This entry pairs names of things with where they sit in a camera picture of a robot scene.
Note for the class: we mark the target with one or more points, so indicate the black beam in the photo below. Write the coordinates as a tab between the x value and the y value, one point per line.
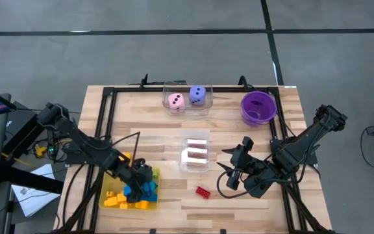
31	180

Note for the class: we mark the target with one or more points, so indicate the large blue toy block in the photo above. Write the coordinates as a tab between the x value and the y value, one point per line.
149	189

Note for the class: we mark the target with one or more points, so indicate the black power strip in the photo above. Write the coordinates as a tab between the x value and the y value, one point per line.
50	146

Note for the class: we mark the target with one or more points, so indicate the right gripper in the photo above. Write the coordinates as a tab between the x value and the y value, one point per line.
247	162

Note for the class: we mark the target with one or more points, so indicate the white paper sheet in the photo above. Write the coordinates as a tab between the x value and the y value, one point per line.
34	195

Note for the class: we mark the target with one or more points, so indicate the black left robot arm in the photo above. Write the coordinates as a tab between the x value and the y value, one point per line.
86	144

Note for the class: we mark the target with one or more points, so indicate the clear plastic bin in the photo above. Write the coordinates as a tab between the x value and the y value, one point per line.
209	104

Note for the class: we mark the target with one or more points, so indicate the purple foam dice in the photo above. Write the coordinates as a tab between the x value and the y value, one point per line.
191	94

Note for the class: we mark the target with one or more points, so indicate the pink foam dice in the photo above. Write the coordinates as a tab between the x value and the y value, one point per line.
172	101

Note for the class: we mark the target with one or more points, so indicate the yellow plug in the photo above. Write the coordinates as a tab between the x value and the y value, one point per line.
40	151

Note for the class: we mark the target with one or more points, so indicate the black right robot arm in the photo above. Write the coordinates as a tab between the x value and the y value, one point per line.
300	144

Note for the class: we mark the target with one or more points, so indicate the small clear plastic container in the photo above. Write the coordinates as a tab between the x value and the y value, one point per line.
195	134

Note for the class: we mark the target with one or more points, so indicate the purple plastic bucket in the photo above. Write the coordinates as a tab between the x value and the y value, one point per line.
266	104

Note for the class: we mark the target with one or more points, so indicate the black metal table frame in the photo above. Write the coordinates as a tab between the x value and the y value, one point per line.
229	88

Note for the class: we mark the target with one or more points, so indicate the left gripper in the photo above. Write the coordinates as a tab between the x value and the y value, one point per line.
138	174

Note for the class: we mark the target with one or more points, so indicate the red brick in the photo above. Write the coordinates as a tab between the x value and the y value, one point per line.
203	192

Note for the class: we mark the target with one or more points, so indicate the yellow translucent bin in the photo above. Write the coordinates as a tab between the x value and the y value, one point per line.
109	185

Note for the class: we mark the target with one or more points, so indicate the black box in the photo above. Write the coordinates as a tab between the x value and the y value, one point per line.
21	136

